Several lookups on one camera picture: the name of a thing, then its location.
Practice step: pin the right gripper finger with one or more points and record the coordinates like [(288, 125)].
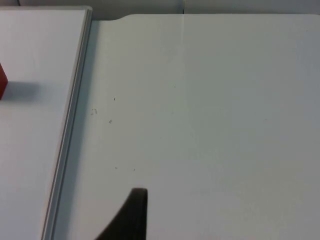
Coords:
[(128, 220)]

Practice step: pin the grey-framed whiteboard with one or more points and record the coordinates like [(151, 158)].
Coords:
[(32, 140)]

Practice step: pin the red cube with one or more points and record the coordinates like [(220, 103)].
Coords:
[(2, 82)]

